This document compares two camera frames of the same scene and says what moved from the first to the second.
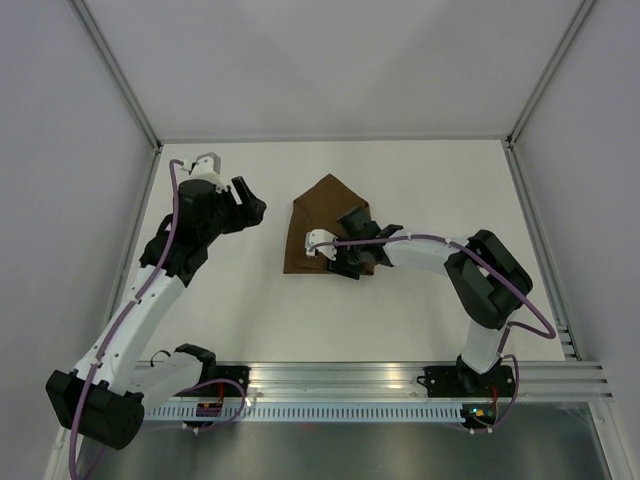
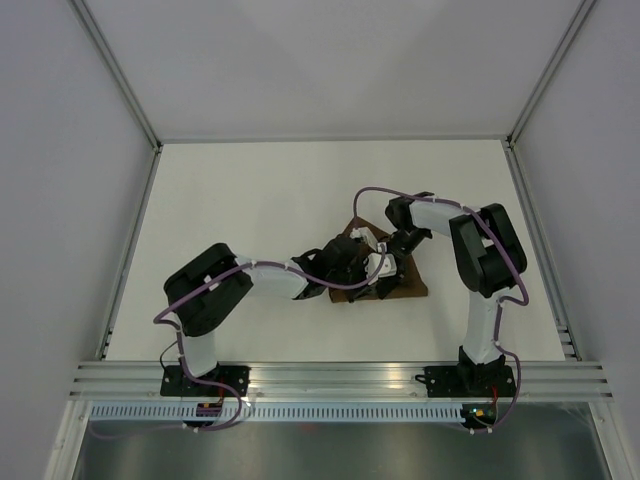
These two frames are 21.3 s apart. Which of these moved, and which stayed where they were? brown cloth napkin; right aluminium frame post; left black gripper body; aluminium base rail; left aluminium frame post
Moved: left black gripper body; brown cloth napkin
Stayed: right aluminium frame post; left aluminium frame post; aluminium base rail
